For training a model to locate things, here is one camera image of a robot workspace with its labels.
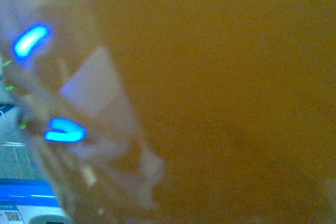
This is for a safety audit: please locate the blue energy label sticker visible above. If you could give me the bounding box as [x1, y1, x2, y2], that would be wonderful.
[1, 204, 24, 224]

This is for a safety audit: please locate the grey oval control panel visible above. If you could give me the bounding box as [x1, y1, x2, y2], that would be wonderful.
[29, 215, 68, 224]

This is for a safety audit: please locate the white blue chest freezer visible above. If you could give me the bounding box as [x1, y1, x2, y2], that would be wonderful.
[1, 81, 72, 223]

